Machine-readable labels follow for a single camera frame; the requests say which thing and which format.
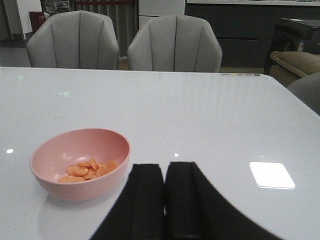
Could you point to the olive cushion seat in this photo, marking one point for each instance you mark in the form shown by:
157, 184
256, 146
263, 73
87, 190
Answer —
289, 66

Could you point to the dark grey counter cabinet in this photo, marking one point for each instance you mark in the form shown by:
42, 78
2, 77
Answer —
244, 28

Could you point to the pink plastic bowl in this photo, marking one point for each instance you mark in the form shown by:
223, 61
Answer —
50, 160

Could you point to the red trash bin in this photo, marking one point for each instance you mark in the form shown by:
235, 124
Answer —
37, 18

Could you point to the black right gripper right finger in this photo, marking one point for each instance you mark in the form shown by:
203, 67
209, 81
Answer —
195, 210

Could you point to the left beige upholstered chair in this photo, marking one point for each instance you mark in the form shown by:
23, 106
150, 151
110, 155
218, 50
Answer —
75, 40

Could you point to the right beige upholstered chair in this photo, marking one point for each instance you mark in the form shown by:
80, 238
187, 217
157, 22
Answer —
175, 43

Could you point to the black appliance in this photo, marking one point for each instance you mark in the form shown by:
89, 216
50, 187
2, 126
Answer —
293, 34

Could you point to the white cabinet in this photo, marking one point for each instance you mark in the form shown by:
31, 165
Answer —
150, 9

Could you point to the orange ham slices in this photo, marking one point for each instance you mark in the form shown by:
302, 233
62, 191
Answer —
87, 170

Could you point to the beige upholstered chair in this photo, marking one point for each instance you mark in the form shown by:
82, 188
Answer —
75, 40
175, 43

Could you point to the grey chair at right edge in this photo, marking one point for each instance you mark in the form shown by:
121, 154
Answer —
307, 89

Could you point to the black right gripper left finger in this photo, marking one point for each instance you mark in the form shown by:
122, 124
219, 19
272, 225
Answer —
138, 213

